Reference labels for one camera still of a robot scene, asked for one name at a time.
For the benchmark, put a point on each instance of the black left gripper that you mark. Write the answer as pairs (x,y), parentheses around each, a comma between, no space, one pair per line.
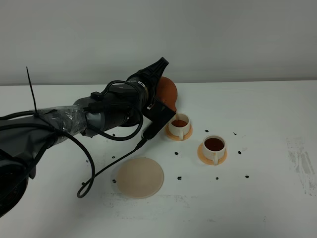
(150,77)

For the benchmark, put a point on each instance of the brown teapot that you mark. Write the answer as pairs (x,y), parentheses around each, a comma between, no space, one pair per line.
(167,93)

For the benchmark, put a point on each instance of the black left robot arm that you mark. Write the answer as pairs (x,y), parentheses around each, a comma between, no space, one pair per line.
(119,112)

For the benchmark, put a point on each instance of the beige round teapot coaster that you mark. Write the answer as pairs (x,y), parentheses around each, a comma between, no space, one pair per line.
(139,178)

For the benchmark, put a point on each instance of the far white teacup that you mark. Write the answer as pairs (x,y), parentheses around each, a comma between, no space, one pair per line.
(180,120)

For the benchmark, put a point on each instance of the white teacup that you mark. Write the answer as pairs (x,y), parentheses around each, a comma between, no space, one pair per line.
(214,148)
(180,120)

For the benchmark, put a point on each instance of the far orange saucer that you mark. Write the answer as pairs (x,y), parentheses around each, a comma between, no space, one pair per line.
(179,133)

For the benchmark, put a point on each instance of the orange saucer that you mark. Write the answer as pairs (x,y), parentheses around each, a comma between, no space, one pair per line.
(179,133)
(207,161)

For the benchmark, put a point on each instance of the near orange saucer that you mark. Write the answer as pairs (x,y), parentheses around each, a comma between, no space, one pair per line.
(207,161)

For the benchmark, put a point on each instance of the near white teacup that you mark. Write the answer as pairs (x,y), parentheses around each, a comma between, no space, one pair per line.
(214,148)

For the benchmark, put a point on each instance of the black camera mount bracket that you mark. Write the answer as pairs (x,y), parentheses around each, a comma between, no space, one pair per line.
(158,113)

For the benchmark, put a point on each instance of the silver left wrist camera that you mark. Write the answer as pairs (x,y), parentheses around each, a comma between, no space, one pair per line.
(152,129)

